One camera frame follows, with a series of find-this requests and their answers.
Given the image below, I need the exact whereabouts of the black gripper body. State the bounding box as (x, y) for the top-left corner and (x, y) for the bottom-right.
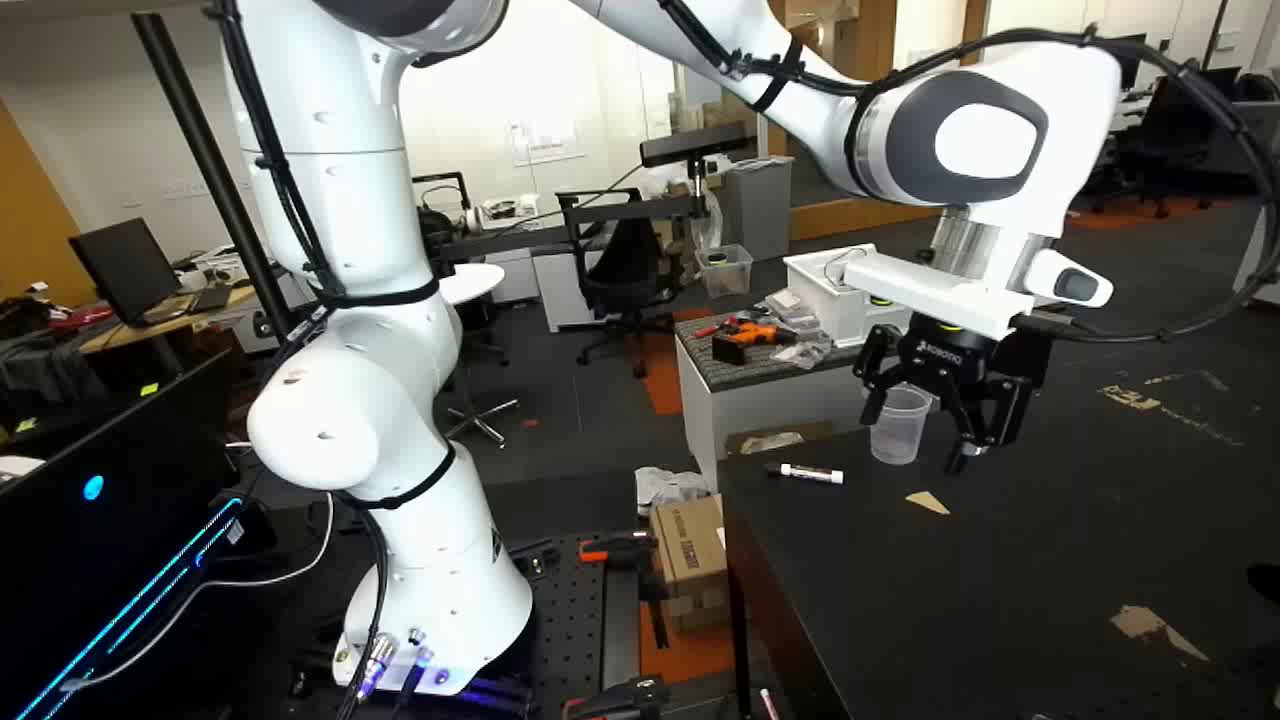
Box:
(854, 311), (1047, 451)

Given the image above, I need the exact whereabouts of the translucent plastic cup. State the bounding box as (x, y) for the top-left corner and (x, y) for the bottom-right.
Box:
(868, 386), (935, 469)

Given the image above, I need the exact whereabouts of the white marker with dark cap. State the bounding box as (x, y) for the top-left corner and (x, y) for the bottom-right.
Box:
(771, 461), (849, 487)

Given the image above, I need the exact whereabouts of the small grey-topped white table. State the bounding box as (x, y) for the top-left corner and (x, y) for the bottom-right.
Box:
(671, 311), (883, 492)

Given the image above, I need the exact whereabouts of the white plastic bin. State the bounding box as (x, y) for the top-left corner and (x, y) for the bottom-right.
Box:
(780, 239), (925, 354)

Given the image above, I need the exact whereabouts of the orange and black power tool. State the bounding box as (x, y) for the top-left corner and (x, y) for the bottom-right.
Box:
(709, 311), (784, 370)

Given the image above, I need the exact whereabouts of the translucent waste bin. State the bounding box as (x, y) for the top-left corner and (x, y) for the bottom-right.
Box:
(699, 239), (760, 301)

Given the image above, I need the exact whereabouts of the crumpled white bag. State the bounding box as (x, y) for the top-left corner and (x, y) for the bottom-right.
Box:
(634, 465), (719, 520)

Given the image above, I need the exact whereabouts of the small brown cardboard box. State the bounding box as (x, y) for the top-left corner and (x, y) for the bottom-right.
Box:
(646, 492), (731, 642)

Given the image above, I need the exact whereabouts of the torn tan tape piece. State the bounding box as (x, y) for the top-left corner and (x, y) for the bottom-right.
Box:
(1109, 600), (1212, 667)

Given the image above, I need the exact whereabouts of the black mesh office chair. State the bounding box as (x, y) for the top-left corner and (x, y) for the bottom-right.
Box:
(1124, 67), (1266, 220)

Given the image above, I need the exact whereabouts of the black perforated breadboard base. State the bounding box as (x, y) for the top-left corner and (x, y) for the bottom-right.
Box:
(506, 534), (659, 720)

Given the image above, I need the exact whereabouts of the round white table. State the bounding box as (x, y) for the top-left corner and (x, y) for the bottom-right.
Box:
(435, 259), (513, 311)

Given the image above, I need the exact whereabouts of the black slanted pole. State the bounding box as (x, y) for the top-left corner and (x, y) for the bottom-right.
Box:
(130, 11), (308, 354)

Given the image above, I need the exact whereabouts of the dark desk monitor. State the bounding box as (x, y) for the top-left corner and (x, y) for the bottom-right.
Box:
(69, 218), (186, 333)

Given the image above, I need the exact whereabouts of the black computer with blue lights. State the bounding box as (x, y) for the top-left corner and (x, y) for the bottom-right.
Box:
(0, 350), (281, 720)

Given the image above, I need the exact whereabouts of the black camera bar on stand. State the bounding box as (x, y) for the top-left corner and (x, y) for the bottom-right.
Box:
(638, 126), (756, 173)

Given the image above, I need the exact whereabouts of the white floor cable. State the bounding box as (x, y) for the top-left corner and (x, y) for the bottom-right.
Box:
(54, 492), (340, 699)

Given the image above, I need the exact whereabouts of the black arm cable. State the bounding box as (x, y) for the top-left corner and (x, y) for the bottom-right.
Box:
(212, 0), (1280, 354)

